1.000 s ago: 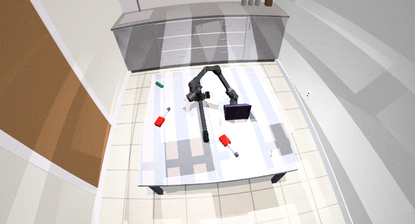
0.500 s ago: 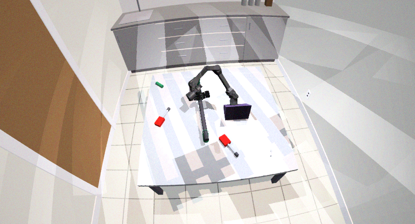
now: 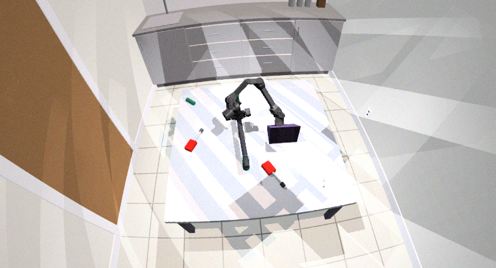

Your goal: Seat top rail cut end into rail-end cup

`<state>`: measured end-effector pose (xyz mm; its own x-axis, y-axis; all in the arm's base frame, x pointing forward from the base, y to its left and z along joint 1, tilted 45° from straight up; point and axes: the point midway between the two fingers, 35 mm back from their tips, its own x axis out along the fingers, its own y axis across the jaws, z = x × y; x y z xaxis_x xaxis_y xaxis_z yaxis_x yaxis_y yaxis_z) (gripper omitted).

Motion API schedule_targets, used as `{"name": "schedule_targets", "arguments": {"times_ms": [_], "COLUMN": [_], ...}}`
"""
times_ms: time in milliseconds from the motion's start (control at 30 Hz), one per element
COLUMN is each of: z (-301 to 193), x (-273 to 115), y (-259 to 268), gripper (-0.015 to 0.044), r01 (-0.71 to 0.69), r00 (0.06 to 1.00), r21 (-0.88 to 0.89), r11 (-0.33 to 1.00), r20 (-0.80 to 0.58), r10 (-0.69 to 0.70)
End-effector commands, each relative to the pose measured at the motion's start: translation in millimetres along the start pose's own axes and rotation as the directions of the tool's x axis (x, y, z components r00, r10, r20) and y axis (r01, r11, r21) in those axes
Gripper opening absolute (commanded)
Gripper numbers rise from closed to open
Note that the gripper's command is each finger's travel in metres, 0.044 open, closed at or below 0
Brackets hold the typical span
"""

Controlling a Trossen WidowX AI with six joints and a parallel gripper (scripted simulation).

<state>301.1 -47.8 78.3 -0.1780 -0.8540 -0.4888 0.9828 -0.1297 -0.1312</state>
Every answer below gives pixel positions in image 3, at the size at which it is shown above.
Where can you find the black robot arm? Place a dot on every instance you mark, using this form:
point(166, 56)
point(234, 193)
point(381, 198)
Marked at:
point(234, 107)

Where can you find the black cylinder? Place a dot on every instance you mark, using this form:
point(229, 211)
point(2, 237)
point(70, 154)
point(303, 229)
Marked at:
point(242, 142)

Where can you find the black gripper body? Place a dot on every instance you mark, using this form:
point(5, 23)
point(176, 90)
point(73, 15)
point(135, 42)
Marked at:
point(244, 112)

